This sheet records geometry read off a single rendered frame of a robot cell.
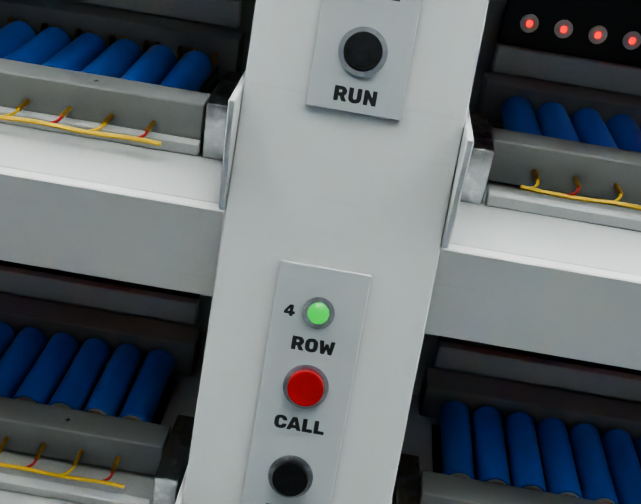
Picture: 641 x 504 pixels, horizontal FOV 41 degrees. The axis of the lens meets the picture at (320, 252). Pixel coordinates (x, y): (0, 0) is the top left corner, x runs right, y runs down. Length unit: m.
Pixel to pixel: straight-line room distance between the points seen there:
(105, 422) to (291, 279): 0.16
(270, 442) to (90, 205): 0.13
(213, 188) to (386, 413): 0.13
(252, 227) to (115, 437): 0.16
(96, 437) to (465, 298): 0.22
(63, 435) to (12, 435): 0.03
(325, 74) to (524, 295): 0.13
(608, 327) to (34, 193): 0.26
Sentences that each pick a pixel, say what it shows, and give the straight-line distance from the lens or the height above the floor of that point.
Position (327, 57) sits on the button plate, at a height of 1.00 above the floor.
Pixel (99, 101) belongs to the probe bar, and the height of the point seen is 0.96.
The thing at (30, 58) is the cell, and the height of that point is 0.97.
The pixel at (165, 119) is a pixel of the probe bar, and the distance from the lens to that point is 0.43.
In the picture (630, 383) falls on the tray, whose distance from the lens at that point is 0.59.
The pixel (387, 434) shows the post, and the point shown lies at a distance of 0.40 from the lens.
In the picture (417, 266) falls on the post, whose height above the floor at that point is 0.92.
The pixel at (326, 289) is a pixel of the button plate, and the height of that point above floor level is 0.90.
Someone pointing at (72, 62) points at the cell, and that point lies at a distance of 0.48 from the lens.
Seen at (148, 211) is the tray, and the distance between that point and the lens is 0.38.
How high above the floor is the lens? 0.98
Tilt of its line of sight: 11 degrees down
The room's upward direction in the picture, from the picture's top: 10 degrees clockwise
